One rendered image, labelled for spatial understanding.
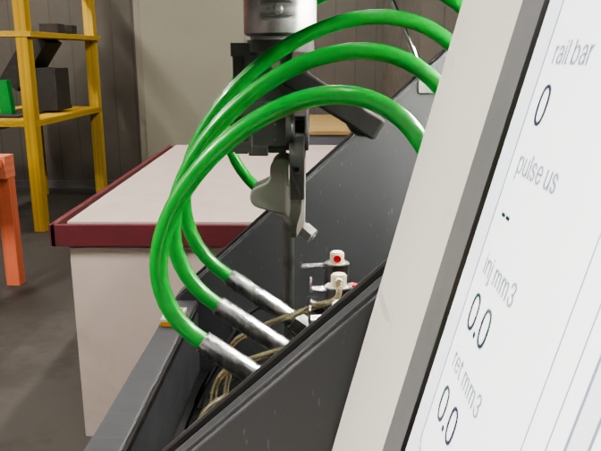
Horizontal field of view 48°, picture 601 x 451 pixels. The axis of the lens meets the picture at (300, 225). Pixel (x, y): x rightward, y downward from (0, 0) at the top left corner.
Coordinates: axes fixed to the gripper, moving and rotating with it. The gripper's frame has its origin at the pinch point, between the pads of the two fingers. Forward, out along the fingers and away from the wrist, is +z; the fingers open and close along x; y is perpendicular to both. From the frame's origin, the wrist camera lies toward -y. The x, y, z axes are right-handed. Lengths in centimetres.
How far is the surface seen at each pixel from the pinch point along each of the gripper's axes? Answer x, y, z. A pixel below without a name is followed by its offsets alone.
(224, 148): 24.6, 4.8, -11.9
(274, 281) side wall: -31.1, 5.3, 17.3
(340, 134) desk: -439, -16, 40
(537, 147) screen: 55, -8, -16
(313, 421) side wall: 34.9, -1.9, 3.9
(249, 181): -13.2, 7.0, -2.6
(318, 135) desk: -441, 0, 41
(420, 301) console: 46.0, -6.6, -8.3
